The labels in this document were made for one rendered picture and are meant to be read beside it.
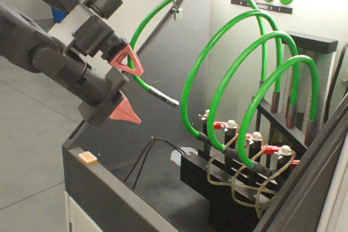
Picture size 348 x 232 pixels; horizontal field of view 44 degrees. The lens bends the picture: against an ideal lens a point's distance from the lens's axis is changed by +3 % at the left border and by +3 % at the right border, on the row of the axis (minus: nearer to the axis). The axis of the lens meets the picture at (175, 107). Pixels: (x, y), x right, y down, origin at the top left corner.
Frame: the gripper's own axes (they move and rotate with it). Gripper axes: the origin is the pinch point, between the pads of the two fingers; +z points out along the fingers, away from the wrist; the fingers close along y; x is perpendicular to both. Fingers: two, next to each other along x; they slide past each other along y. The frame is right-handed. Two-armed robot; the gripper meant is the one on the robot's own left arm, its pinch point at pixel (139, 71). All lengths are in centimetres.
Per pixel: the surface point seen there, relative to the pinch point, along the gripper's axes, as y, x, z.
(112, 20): 294, 21, -50
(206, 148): 1.6, 2.8, 26.7
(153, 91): 2.1, 1.6, 6.1
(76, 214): 12.4, 45.3, 15.6
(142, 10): 279, -6, -36
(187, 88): -18.1, -6.8, 9.8
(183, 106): -17.7, -3.4, 11.9
